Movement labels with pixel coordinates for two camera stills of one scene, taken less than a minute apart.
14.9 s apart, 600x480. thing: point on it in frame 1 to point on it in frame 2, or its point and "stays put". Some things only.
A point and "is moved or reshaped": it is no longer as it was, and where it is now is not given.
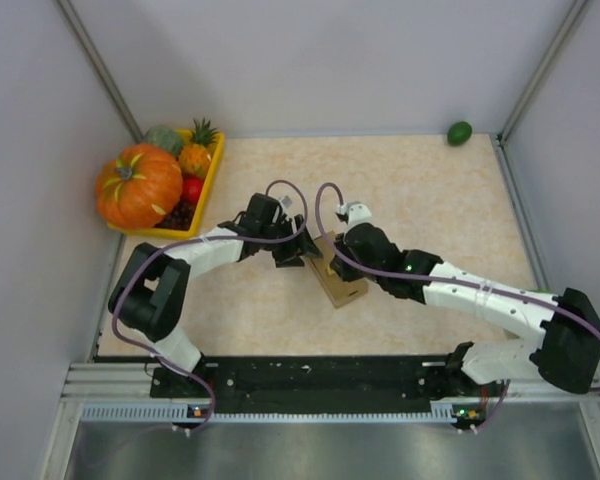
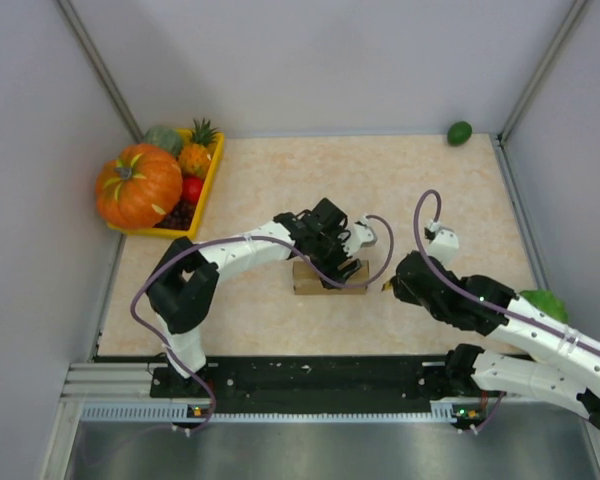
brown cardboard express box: (339, 291) is moved or reshaped
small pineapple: (196, 158) stays put
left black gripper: (301, 246) to (339, 237)
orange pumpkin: (138, 187) stays put
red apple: (191, 188) stays put
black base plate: (320, 384) stays put
